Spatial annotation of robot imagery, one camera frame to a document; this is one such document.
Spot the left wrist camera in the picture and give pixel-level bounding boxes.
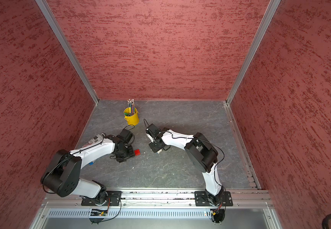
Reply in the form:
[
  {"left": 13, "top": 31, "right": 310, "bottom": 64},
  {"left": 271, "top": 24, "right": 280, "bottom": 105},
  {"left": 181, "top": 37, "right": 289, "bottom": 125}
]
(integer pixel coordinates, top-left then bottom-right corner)
[{"left": 117, "top": 128, "right": 135, "bottom": 146}]

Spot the yellow pencil cup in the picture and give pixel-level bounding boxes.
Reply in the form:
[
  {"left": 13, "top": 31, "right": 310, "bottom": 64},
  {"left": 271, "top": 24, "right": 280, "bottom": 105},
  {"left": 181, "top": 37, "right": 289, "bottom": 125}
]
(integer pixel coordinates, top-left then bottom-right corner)
[{"left": 123, "top": 107, "right": 140, "bottom": 126}]

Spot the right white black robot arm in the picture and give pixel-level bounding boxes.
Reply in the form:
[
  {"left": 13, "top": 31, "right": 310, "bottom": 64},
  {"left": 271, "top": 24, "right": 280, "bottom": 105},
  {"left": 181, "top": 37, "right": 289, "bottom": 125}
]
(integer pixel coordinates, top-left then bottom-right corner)
[{"left": 146, "top": 126, "right": 224, "bottom": 206}]

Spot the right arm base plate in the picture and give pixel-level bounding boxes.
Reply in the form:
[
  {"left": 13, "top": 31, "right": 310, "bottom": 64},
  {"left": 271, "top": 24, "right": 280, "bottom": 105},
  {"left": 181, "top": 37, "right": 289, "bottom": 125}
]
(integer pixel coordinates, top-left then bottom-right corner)
[{"left": 194, "top": 190, "right": 233, "bottom": 207}]

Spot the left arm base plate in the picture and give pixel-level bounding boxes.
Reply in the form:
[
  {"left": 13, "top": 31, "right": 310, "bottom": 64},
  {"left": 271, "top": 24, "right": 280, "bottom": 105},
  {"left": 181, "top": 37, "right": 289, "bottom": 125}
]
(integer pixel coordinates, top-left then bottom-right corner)
[{"left": 81, "top": 191, "right": 122, "bottom": 209}]

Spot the flag patterned pouch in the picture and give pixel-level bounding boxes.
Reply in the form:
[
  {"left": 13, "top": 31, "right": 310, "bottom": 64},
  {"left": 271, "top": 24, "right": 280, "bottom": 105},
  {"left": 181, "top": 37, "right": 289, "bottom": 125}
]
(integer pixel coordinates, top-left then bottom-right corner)
[{"left": 82, "top": 133, "right": 105, "bottom": 148}]

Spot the aluminium front rail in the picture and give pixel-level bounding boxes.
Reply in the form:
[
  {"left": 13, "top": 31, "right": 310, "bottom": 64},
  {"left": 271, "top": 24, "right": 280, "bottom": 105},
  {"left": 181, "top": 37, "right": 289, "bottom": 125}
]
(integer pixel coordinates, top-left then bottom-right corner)
[{"left": 41, "top": 189, "right": 275, "bottom": 209}]

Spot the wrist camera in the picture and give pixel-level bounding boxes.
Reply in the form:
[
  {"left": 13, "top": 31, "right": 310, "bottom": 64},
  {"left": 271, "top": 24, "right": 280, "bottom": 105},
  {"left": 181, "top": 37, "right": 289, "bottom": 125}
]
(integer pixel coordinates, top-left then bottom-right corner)
[
  {"left": 146, "top": 124, "right": 161, "bottom": 142},
  {"left": 117, "top": 128, "right": 135, "bottom": 146}
]

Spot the red lego brick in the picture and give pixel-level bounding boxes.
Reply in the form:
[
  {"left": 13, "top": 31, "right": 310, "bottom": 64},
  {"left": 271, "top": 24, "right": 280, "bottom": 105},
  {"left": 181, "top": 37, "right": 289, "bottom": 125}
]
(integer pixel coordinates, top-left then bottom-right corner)
[{"left": 134, "top": 149, "right": 141, "bottom": 156}]

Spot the coloured pencils bundle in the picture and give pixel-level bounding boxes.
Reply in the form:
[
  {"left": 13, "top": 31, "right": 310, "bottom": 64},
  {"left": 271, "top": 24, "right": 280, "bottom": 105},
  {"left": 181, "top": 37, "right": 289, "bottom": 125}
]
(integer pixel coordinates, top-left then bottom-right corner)
[{"left": 127, "top": 99, "right": 135, "bottom": 116}]

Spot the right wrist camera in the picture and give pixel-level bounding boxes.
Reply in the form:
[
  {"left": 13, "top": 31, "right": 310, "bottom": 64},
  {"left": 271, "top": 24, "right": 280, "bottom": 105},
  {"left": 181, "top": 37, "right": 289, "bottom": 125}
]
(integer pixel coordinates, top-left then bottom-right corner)
[{"left": 146, "top": 124, "right": 161, "bottom": 142}]

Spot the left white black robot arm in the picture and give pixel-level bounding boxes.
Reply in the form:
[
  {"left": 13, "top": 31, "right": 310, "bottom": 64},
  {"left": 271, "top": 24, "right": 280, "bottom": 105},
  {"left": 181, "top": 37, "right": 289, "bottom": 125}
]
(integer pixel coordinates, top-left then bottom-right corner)
[{"left": 41, "top": 130, "right": 135, "bottom": 204}]

